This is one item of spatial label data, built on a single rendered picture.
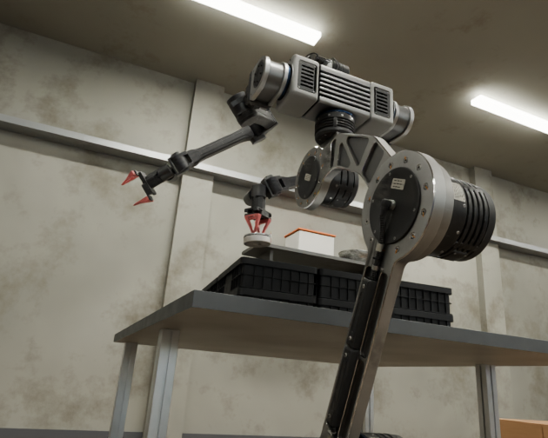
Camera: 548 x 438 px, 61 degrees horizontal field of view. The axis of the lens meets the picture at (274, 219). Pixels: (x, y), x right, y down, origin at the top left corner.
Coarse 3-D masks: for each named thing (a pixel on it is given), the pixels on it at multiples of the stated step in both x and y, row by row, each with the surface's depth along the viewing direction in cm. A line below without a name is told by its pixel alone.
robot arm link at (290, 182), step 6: (270, 180) 186; (276, 180) 186; (282, 180) 190; (288, 180) 194; (294, 180) 198; (270, 186) 186; (276, 186) 186; (282, 186) 191; (288, 186) 192; (294, 186) 198; (276, 192) 185; (282, 192) 191
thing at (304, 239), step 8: (296, 232) 438; (304, 232) 434; (312, 232) 438; (320, 232) 440; (288, 240) 450; (296, 240) 434; (304, 240) 431; (312, 240) 435; (320, 240) 438; (328, 240) 442; (296, 248) 431; (304, 248) 429; (312, 248) 433; (320, 248) 436; (328, 248) 440
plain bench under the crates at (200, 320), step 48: (144, 336) 194; (192, 336) 178; (240, 336) 164; (288, 336) 152; (336, 336) 142; (432, 336) 129; (480, 336) 136; (480, 384) 208; (144, 432) 149; (480, 432) 203
